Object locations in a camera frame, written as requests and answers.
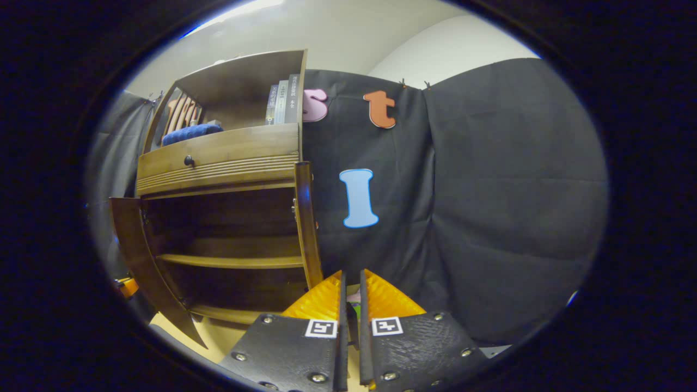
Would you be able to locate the wooden double-door shoe cabinet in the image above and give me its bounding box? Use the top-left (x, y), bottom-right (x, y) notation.
top-left (109, 49), bottom-right (325, 349)

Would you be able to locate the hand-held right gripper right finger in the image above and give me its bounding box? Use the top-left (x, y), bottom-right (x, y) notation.
top-left (358, 269), bottom-right (491, 392)

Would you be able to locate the black backdrop cloth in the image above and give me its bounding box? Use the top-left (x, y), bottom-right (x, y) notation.
top-left (87, 57), bottom-right (609, 347)

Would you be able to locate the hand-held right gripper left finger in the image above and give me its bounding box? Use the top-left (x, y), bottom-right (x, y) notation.
top-left (218, 271), bottom-right (349, 392)

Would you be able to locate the wooden cabinet door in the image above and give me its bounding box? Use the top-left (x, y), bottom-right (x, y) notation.
top-left (294, 161), bottom-right (325, 289)
top-left (109, 196), bottom-right (209, 349)

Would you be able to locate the wooden inner cabinet shelf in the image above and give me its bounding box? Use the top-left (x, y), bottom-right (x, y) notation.
top-left (157, 253), bottom-right (304, 270)

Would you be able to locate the dark blue book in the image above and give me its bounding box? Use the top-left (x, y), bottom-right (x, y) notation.
top-left (265, 83), bottom-right (279, 126)

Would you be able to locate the wooden cabinet drawer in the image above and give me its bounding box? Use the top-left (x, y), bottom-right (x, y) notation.
top-left (135, 123), bottom-right (301, 198)

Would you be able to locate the blue folded towel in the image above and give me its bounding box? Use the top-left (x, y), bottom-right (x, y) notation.
top-left (161, 123), bottom-right (224, 146)

